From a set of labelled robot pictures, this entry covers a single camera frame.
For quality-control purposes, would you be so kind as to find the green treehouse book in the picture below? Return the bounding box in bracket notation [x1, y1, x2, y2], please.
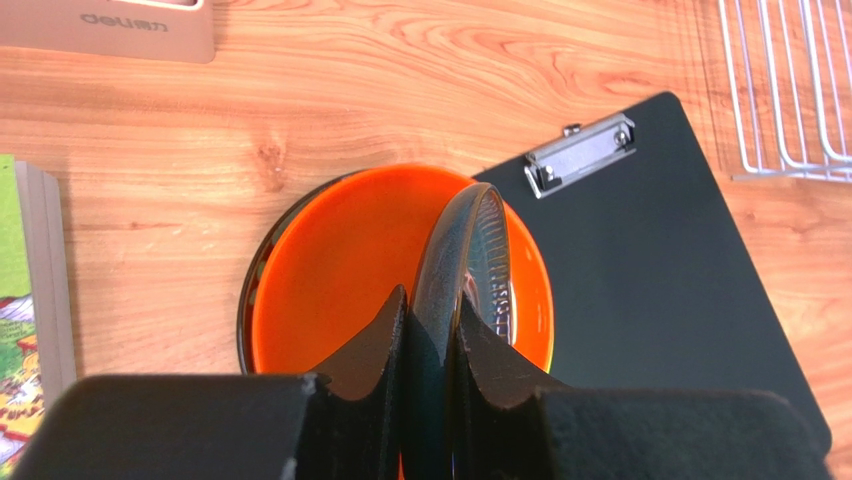
[1, 154, 77, 479]

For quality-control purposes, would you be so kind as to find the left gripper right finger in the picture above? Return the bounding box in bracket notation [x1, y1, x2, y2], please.
[452, 295, 560, 479]

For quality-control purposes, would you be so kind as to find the pink desk file organizer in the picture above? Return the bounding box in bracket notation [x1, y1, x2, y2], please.
[1, 0, 215, 64]

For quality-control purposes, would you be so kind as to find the black clipboard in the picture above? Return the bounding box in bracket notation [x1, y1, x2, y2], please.
[478, 92, 832, 454]

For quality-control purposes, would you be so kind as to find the dark black plate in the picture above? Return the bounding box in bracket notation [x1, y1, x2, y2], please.
[401, 182, 515, 479]

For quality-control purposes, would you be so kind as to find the white wire dish rack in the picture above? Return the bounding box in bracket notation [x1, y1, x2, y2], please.
[717, 0, 851, 184]

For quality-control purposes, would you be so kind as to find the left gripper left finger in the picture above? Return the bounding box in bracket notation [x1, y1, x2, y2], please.
[286, 285, 407, 479]

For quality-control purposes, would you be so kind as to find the orange plate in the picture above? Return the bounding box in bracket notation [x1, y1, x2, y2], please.
[250, 163, 556, 375]

